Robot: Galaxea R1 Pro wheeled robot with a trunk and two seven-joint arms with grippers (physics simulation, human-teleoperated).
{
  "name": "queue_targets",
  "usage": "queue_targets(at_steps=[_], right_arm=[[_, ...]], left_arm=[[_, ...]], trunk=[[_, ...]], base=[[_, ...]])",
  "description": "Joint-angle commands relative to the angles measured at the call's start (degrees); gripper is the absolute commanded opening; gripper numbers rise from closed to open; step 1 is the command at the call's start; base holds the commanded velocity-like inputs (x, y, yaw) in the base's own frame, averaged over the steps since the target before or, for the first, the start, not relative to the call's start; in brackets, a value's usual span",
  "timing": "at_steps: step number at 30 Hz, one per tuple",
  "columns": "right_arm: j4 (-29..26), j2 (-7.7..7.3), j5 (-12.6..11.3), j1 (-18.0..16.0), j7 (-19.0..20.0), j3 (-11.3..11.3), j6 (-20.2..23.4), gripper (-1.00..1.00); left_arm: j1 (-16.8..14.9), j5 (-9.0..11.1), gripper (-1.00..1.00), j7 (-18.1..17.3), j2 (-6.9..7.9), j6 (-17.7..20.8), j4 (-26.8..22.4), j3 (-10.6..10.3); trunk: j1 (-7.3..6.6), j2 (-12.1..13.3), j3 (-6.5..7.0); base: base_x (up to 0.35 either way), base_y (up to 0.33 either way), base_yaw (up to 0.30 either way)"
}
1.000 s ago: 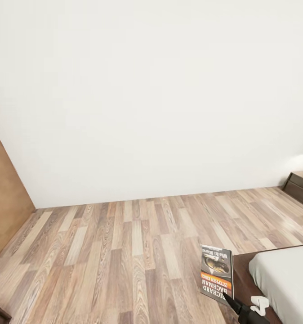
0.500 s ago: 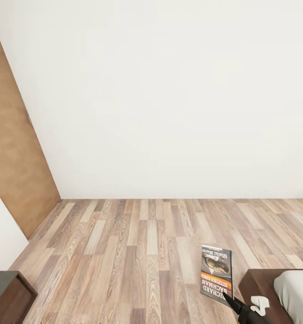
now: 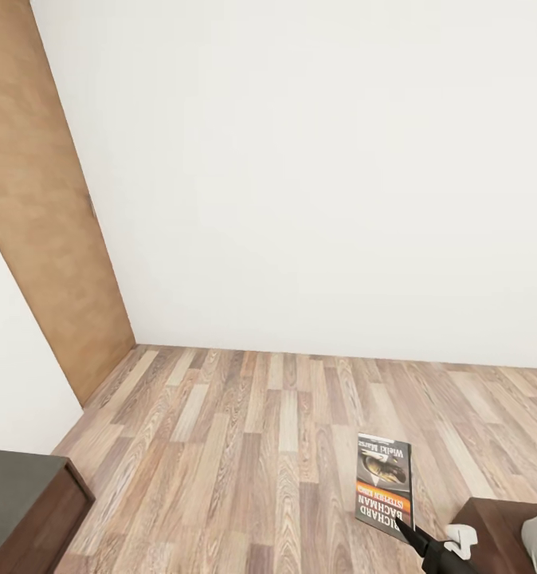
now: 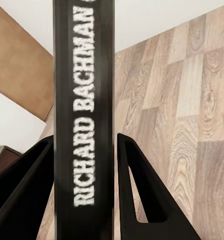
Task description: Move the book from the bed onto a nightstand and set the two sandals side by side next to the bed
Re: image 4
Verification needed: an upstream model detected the hardback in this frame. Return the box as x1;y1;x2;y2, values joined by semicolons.
52;0;115;240

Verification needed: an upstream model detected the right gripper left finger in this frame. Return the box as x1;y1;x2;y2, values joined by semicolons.
0;135;54;240

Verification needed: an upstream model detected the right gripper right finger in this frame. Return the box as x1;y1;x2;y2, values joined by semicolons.
117;133;202;240

